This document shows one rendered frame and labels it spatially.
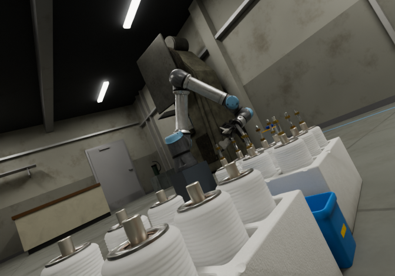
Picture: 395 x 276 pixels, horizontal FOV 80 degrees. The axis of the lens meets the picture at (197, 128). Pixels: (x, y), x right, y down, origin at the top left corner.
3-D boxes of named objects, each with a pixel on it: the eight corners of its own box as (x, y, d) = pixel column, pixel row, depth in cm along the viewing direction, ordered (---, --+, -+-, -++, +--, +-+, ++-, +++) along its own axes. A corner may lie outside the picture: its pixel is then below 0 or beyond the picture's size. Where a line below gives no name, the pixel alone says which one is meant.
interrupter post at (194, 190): (190, 208, 37) (181, 188, 37) (199, 202, 39) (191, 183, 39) (201, 205, 35) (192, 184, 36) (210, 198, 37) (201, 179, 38)
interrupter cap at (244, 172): (211, 190, 46) (210, 187, 46) (231, 177, 52) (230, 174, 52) (243, 180, 41) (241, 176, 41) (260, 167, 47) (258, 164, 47)
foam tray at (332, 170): (228, 248, 81) (207, 198, 83) (270, 202, 111) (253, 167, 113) (352, 235, 57) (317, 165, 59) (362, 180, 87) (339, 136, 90)
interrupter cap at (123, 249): (97, 265, 27) (94, 259, 27) (147, 232, 33) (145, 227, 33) (130, 262, 23) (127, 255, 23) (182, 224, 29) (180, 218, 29)
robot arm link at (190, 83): (170, 61, 144) (243, 95, 136) (174, 67, 155) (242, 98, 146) (161, 78, 145) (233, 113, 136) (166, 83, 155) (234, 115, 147)
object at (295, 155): (332, 191, 70) (304, 135, 72) (331, 202, 62) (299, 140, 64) (300, 199, 75) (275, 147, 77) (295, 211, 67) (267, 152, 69)
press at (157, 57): (264, 150, 444) (202, 22, 481) (216, 175, 372) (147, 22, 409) (221, 165, 557) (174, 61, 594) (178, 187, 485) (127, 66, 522)
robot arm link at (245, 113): (241, 111, 160) (250, 119, 158) (232, 119, 153) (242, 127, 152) (246, 103, 154) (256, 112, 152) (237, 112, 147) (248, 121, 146)
